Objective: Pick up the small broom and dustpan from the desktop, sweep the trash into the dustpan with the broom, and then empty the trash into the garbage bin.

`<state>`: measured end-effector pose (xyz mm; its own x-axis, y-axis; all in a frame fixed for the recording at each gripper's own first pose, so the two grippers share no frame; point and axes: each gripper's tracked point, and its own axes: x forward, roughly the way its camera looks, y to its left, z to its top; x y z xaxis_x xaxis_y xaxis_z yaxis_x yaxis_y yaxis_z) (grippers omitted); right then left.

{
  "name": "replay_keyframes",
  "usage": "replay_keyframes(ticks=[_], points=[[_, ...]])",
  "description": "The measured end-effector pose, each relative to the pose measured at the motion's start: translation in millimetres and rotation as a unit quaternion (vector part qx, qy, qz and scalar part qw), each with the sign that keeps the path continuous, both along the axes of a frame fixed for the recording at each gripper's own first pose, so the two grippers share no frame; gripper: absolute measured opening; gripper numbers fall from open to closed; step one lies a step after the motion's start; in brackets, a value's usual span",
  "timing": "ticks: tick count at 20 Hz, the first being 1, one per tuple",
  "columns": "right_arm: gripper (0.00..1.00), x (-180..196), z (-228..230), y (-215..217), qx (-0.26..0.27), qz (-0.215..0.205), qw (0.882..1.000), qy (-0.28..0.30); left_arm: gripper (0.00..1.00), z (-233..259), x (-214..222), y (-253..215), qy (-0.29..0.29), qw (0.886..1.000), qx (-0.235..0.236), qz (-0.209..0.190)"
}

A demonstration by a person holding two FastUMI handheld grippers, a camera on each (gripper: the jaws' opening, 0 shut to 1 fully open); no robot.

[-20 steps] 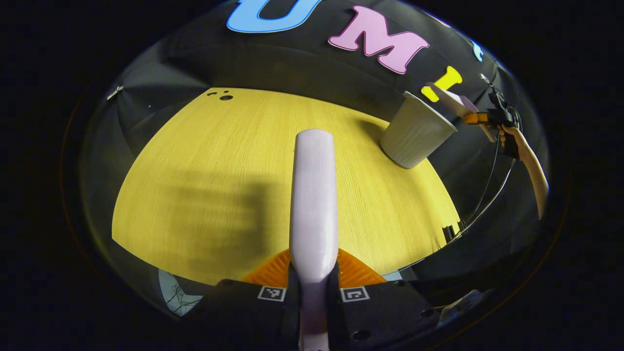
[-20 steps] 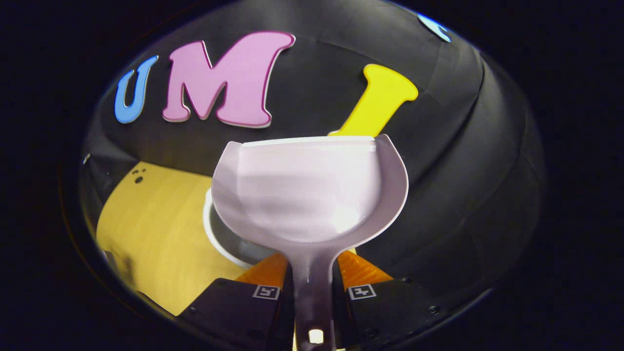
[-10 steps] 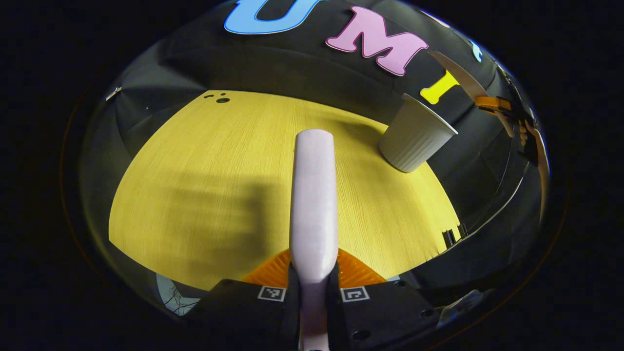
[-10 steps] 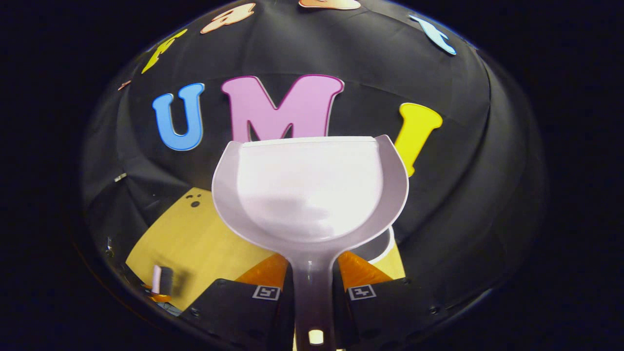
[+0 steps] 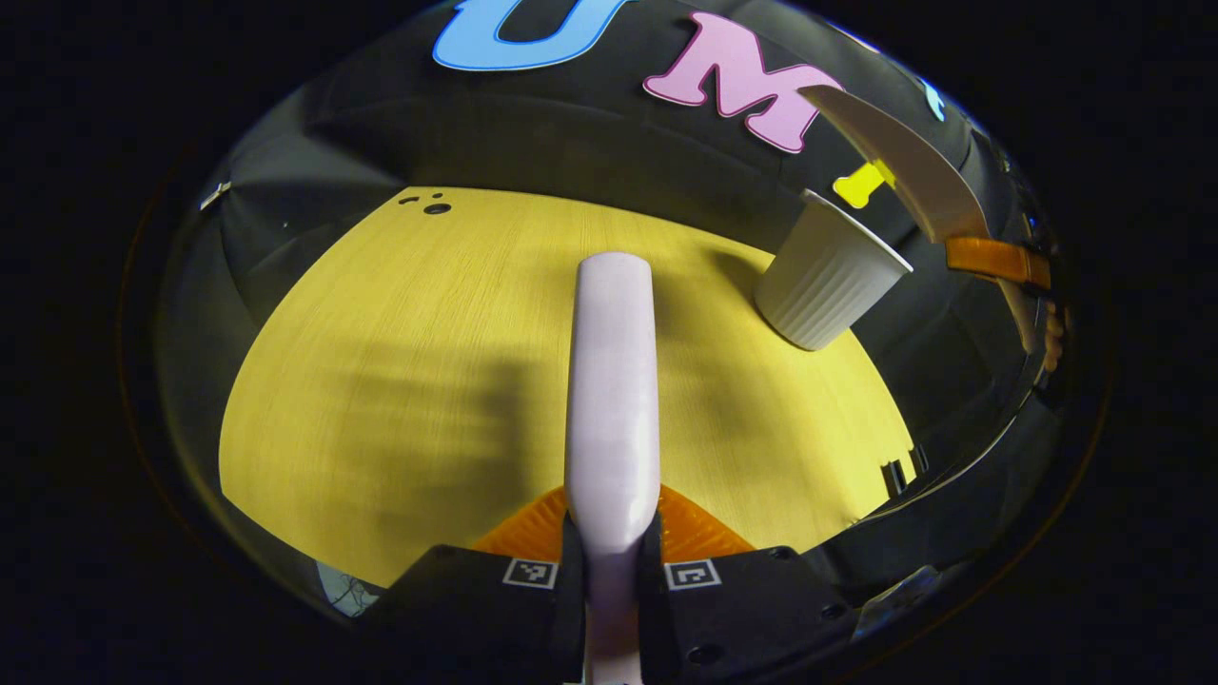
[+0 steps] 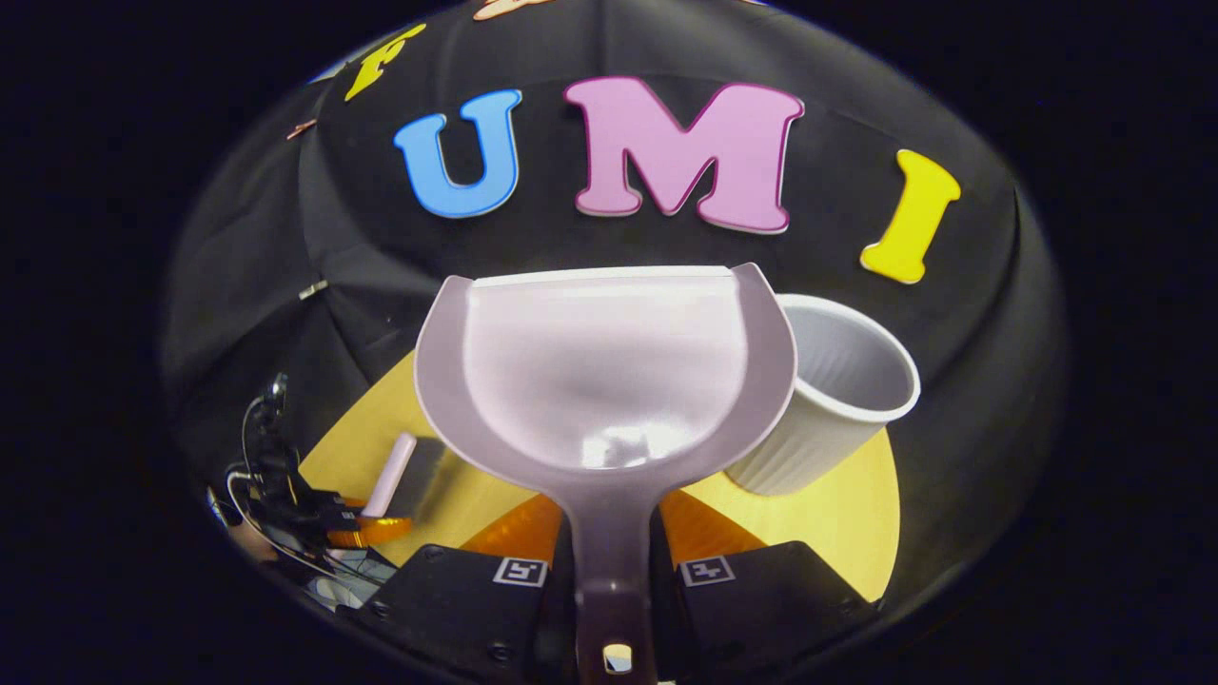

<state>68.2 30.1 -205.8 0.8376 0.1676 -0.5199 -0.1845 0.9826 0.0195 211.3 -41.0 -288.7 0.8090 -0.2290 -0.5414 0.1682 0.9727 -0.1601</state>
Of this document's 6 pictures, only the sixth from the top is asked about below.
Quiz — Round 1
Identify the pink dustpan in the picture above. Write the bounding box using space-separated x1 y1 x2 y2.
414 263 798 685

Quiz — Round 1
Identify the wooden desktop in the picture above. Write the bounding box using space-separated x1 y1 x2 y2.
298 350 901 602

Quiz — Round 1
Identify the white ribbed garbage bin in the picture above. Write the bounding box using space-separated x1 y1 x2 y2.
725 293 922 498

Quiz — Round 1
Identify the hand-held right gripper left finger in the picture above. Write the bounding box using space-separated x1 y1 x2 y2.
366 493 577 685

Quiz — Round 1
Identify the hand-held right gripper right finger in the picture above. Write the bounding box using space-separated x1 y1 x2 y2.
652 490 876 685

